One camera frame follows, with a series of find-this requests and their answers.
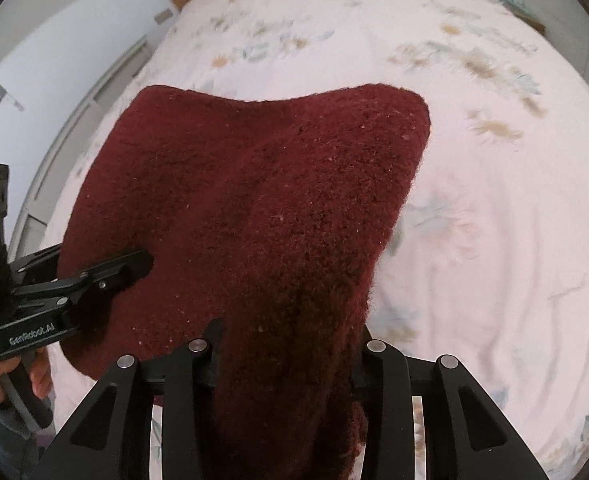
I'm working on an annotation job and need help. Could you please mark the white panelled wardrobe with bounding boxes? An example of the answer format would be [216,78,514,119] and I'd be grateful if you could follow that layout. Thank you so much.
[9,40,155,261]

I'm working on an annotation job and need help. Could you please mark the floral bed sheet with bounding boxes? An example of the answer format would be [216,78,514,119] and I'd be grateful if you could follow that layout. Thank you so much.
[49,0,589,480]

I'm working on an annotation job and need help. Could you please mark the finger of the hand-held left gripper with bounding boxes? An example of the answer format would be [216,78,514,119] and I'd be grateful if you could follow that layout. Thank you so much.
[9,246,64,291]
[11,248,154,312]

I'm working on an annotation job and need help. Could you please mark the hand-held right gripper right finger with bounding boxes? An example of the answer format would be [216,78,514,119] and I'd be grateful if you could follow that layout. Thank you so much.
[353,325,551,480]

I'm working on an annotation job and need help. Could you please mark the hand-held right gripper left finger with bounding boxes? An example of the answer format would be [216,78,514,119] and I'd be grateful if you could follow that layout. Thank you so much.
[39,317,226,480]

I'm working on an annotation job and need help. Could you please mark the dark red knitted sweater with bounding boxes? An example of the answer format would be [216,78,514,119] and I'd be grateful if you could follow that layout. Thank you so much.
[57,82,433,480]

